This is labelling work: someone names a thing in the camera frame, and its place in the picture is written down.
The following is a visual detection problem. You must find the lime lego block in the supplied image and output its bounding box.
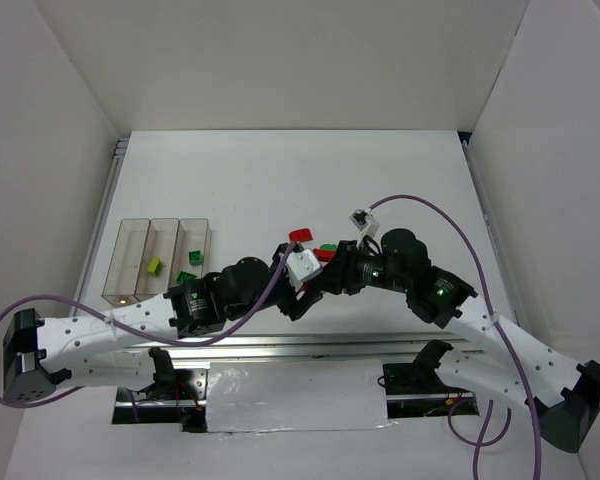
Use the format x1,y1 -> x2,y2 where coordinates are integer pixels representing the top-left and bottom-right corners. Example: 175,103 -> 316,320
147,256 -> 164,278

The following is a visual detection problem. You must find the green square lego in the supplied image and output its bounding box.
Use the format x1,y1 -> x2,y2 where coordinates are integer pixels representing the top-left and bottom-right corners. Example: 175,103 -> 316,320
187,250 -> 204,266

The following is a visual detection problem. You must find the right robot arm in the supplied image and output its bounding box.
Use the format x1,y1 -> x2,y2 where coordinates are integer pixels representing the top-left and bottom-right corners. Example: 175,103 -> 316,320
306,228 -> 600,453

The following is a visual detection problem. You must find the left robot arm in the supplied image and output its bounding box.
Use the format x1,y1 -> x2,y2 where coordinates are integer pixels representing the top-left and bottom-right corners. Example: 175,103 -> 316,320
2,243 -> 323,408

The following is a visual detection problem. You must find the clear container right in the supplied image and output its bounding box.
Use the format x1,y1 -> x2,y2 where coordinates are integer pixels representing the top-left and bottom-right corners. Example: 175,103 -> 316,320
170,218 -> 212,286

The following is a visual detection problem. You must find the clear container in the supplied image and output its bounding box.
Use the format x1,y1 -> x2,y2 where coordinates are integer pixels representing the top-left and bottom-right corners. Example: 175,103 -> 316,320
170,218 -> 212,286
135,218 -> 179,300
101,218 -> 149,307

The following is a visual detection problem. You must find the red and green round lego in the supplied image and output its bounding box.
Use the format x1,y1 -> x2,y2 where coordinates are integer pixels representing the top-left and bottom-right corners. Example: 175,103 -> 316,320
313,243 -> 338,263

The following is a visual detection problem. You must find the red curved lego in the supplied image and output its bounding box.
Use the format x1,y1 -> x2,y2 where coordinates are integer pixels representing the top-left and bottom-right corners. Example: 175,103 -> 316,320
288,228 -> 313,244

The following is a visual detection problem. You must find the clear container middle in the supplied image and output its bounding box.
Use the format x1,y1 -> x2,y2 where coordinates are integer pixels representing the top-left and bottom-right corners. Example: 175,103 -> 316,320
135,218 -> 179,300

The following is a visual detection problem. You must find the clear container left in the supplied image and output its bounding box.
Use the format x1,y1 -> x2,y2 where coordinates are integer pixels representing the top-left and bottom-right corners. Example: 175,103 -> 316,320
101,218 -> 149,307

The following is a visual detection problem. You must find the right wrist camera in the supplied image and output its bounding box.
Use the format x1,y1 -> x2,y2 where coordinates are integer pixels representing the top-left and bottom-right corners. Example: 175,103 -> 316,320
349,207 -> 379,246

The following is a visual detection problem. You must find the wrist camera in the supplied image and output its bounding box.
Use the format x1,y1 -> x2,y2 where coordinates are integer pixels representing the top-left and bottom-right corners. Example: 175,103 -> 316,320
285,249 -> 322,291
349,207 -> 379,246

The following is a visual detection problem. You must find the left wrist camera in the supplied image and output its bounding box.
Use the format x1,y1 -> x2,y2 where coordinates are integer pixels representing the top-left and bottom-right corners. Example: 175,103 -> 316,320
285,249 -> 322,291

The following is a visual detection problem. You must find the aluminium rail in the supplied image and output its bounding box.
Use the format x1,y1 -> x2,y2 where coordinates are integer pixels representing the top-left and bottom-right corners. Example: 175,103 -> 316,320
169,332 -> 491,362

